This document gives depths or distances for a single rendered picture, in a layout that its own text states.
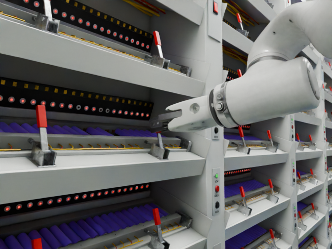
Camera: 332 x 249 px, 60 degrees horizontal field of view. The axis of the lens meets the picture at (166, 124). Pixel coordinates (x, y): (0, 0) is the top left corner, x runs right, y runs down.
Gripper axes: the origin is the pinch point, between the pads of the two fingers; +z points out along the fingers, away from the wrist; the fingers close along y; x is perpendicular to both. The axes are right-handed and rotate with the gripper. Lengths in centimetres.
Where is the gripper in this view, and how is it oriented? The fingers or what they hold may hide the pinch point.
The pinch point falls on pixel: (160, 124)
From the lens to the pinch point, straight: 63.7
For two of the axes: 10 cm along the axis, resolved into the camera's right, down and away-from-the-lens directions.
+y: 6.4, 0.5, 7.7
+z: -7.6, 2.1, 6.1
